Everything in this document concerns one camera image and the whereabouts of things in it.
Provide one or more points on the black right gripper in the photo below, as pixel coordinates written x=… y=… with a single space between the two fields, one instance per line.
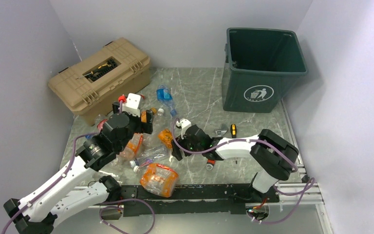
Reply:
x=176 y=152

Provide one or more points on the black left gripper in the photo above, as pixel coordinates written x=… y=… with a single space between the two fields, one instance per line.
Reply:
x=142 y=127

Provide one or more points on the crushed clear blue label bottle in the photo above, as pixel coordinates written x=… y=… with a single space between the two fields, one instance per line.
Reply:
x=150 y=156

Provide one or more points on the small orange bottle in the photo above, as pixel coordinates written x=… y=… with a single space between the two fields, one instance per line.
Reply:
x=165 y=136

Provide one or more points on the crushed orange label jug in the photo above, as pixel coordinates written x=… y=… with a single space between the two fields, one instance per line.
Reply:
x=158 y=179

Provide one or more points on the blue tinted water bottle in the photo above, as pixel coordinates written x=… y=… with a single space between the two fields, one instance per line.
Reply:
x=164 y=97

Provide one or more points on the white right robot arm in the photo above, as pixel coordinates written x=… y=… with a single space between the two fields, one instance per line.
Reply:
x=276 y=156

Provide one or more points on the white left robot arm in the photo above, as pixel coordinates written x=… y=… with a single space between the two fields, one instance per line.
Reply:
x=46 y=207

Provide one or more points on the dark green trash bin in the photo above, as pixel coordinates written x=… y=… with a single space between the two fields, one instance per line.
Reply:
x=261 y=66

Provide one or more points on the orange juice bottle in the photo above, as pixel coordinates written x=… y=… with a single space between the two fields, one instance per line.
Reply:
x=154 y=110

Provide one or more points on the clear white cap bottle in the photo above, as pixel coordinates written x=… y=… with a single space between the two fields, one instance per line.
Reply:
x=160 y=115

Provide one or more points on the red label clear bottle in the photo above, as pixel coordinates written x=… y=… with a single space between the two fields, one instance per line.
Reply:
x=99 y=120

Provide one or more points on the large orange label bottle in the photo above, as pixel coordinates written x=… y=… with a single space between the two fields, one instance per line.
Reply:
x=131 y=150

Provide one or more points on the tan plastic toolbox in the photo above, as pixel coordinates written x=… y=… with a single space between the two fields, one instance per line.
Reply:
x=89 y=87

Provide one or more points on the yellow black screwdriver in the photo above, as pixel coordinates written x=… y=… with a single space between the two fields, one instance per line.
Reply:
x=233 y=131

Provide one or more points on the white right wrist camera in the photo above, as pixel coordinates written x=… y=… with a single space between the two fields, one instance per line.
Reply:
x=183 y=124

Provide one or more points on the red handled adjustable wrench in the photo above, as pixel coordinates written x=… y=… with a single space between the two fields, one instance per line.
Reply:
x=220 y=132

